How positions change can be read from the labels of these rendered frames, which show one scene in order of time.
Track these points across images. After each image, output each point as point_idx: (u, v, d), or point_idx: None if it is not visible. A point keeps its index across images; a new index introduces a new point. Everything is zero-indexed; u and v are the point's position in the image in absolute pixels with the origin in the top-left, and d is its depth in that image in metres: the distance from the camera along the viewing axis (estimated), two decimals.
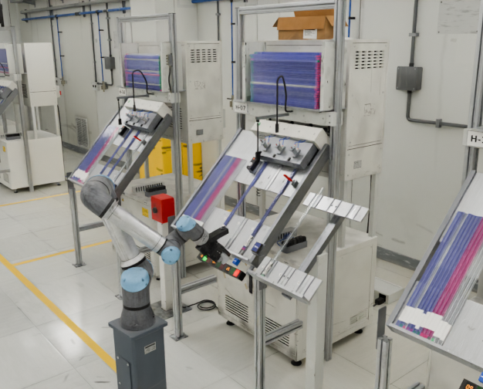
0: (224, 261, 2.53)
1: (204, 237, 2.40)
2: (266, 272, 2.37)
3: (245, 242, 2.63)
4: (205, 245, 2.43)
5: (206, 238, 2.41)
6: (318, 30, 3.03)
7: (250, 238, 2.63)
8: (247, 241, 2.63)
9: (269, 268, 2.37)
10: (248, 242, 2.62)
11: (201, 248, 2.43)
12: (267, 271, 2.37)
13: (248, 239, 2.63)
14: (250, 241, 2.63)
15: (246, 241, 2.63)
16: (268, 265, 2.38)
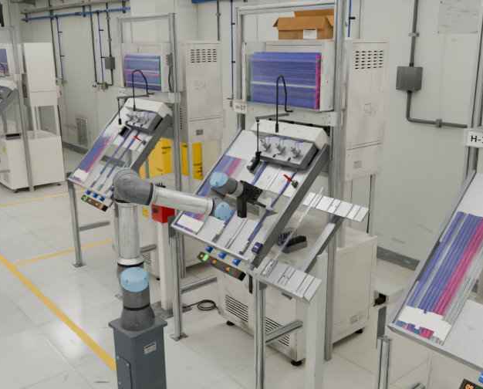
0: None
1: None
2: (266, 272, 2.37)
3: (241, 248, 2.62)
4: None
5: None
6: (318, 30, 3.03)
7: (246, 244, 2.62)
8: (243, 246, 2.62)
9: (269, 268, 2.37)
10: (244, 248, 2.61)
11: (240, 181, 2.55)
12: (267, 271, 2.37)
13: (244, 245, 2.62)
14: (246, 247, 2.62)
15: (242, 247, 2.62)
16: (268, 265, 2.38)
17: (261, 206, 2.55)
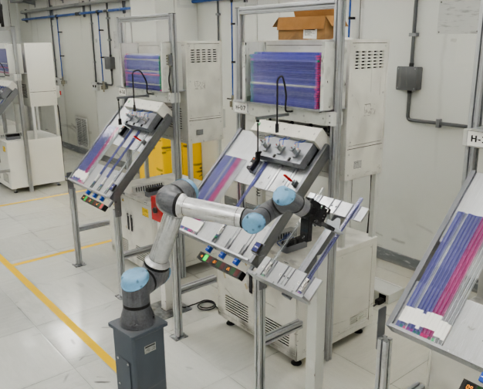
0: None
1: None
2: (266, 272, 2.37)
3: (300, 286, 2.21)
4: None
5: None
6: (318, 30, 3.03)
7: (306, 282, 2.21)
8: (302, 285, 2.21)
9: (269, 268, 2.37)
10: (303, 286, 2.20)
11: (305, 199, 2.16)
12: (267, 271, 2.37)
13: (303, 283, 2.21)
14: (305, 285, 2.21)
15: (302, 285, 2.21)
16: (268, 265, 2.38)
17: (329, 228, 2.16)
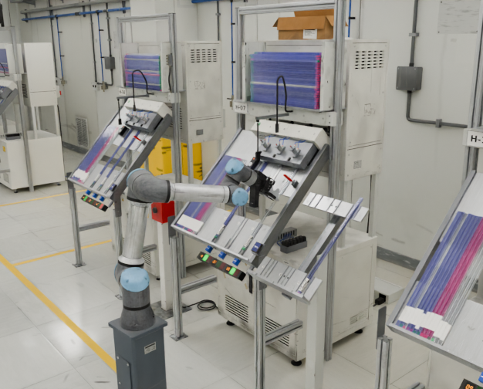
0: (270, 188, 2.69)
1: None
2: (247, 244, 2.62)
3: (300, 286, 2.21)
4: None
5: None
6: (318, 30, 3.03)
7: (306, 282, 2.21)
8: (302, 285, 2.21)
9: (250, 241, 2.63)
10: (303, 286, 2.20)
11: (254, 171, 2.59)
12: (248, 243, 2.62)
13: (303, 283, 2.21)
14: (305, 285, 2.21)
15: (302, 285, 2.21)
16: (249, 238, 2.63)
17: (273, 197, 2.62)
